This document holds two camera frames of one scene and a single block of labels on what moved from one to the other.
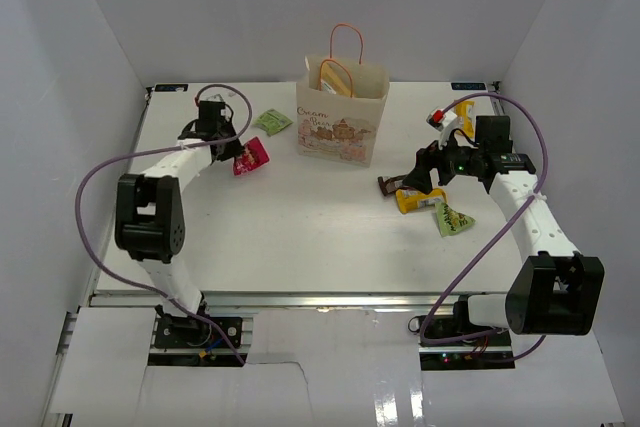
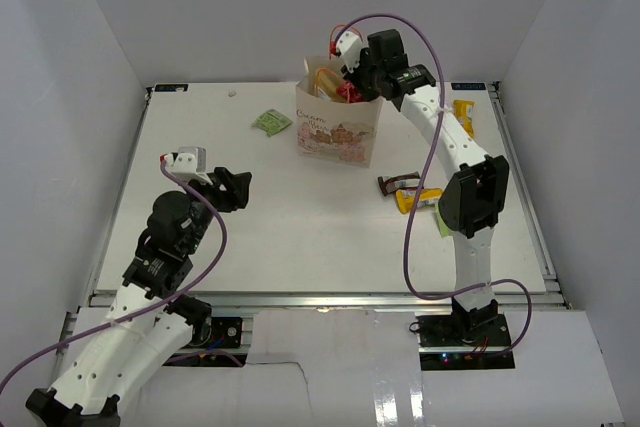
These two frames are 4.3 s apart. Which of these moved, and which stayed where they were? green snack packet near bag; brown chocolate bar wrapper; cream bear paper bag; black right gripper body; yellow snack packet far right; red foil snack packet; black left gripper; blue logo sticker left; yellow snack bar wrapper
Moved: red foil snack packet; black right gripper body; black left gripper
Stayed: green snack packet near bag; yellow snack packet far right; brown chocolate bar wrapper; yellow snack bar wrapper; blue logo sticker left; cream bear paper bag
